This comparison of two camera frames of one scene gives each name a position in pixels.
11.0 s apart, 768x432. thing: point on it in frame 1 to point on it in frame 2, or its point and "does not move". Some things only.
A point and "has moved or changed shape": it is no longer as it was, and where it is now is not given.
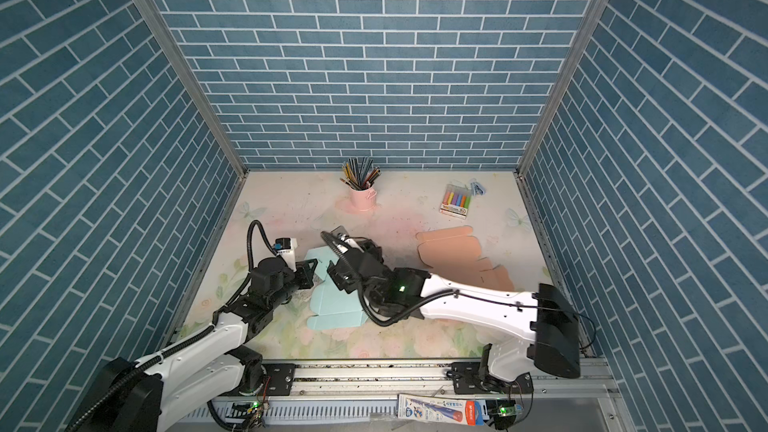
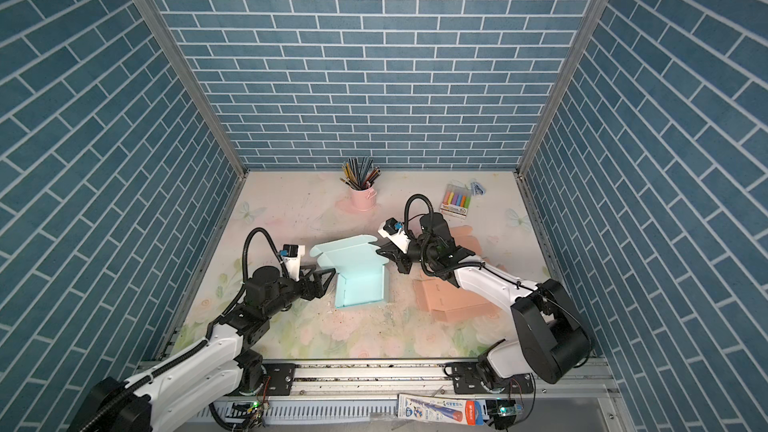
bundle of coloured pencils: (360, 174) does not move
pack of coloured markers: (456, 200) does not move
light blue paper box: (331, 307) has moved or changed shape
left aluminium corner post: (194, 79) does not move
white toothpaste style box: (441, 409) does not move
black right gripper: (342, 273) to (399, 258)
